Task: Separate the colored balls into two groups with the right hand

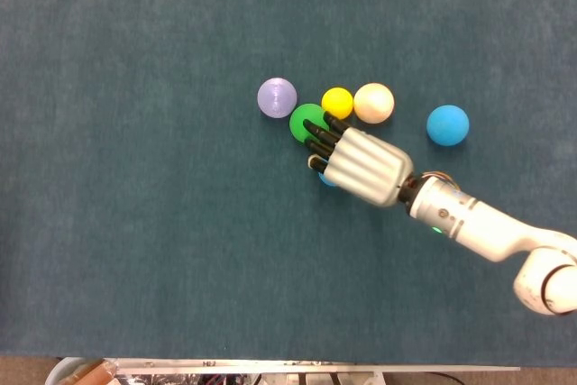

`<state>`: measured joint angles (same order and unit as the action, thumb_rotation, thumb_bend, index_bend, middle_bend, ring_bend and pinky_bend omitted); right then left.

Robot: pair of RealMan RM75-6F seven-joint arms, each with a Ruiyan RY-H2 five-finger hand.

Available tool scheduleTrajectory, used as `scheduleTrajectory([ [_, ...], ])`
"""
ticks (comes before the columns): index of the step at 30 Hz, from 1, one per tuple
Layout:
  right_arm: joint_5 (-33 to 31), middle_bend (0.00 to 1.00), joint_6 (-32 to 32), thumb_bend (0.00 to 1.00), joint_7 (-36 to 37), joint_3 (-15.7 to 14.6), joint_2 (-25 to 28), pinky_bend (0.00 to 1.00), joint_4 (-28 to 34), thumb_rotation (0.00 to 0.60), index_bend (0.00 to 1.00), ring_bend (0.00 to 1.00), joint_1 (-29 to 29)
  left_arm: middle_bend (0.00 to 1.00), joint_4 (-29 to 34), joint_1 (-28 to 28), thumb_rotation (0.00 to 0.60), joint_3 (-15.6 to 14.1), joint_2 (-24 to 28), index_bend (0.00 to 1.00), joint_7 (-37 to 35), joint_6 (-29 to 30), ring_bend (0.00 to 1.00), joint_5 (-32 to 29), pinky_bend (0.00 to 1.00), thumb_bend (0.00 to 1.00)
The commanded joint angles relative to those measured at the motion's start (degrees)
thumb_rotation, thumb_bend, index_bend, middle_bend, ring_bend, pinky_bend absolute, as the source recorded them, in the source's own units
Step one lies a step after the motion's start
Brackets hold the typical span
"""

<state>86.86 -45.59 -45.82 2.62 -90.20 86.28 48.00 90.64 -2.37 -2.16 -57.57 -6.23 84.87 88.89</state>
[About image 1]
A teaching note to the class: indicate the lavender ball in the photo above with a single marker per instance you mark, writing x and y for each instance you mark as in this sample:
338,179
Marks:
277,98

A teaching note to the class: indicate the brown plastic object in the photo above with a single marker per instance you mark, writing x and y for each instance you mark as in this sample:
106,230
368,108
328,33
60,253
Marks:
90,373

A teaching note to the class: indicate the green ball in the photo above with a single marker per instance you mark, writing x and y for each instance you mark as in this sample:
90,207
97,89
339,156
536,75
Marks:
299,121

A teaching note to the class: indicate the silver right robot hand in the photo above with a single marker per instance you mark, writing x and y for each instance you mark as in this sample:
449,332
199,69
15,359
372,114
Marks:
369,168

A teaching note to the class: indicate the silver metal frame rail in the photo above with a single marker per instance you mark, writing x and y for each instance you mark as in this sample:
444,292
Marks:
270,363

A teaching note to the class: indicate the large blue ball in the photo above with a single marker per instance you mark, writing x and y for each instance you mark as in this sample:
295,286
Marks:
447,125

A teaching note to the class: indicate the white round container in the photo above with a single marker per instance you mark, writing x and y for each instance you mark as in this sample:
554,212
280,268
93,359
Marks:
55,373

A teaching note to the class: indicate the yellow ball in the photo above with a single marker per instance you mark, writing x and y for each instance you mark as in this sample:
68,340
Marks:
337,98

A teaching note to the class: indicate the small blue ball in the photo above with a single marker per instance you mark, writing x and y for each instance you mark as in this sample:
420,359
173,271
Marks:
325,179

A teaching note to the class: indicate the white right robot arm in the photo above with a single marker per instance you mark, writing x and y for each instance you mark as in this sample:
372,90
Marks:
487,227

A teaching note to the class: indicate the blue felt table cover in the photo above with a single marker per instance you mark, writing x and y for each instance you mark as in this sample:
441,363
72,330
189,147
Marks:
135,222

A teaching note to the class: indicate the cream white ball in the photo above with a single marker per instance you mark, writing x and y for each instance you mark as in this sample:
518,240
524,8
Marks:
373,103

